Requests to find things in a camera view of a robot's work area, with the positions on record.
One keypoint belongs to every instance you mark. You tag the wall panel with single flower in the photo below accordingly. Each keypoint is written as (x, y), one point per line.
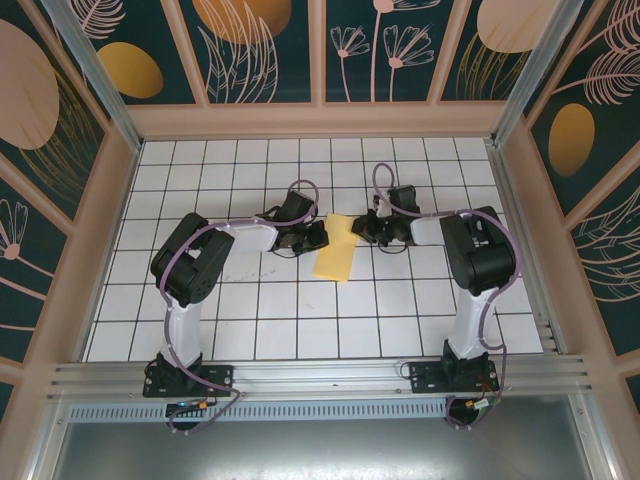
(25, 260)

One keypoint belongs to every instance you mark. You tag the wall panel large pale disc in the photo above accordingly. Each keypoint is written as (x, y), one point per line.
(30, 100)

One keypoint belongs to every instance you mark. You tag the wall panel with orange oval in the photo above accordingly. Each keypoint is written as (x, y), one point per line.
(135, 70)

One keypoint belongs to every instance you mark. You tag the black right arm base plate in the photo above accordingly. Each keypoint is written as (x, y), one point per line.
(425, 377)

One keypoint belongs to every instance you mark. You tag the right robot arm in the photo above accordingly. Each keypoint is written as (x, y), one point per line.
(470, 325)

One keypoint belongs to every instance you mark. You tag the grey sheet metal panel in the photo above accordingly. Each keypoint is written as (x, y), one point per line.
(320, 450)

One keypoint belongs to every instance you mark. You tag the wall panel with two flowers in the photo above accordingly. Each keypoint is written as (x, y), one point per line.
(380, 50)

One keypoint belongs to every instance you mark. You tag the small circuit board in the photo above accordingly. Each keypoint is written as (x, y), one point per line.
(192, 406)
(482, 404)

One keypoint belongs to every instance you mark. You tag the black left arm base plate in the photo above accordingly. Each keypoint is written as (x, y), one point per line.
(220, 380)

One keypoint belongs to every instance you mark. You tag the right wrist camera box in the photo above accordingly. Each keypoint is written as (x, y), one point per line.
(382, 206)

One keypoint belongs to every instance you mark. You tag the aluminium table side rail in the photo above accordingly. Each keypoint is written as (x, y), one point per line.
(525, 250)

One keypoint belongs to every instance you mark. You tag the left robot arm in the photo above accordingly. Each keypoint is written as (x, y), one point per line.
(180, 330)

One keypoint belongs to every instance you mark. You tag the wall panel with fern leaves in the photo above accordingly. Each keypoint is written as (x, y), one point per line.
(610, 270)

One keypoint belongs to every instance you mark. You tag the wall panel oval and fern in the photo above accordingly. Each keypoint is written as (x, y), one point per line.
(590, 115)

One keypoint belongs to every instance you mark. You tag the wall panel orange circle leaves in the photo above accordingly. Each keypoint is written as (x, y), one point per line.
(245, 50)

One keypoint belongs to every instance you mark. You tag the aluminium corner post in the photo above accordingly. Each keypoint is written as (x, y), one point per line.
(100, 85)
(530, 70)

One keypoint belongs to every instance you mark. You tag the yellow cloth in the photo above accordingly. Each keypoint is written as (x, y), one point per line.
(336, 247)

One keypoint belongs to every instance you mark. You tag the wall panel with pale circle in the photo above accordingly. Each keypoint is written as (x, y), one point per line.
(490, 45)

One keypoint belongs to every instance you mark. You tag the aluminium grooved cross rail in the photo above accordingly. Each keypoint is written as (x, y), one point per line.
(320, 375)

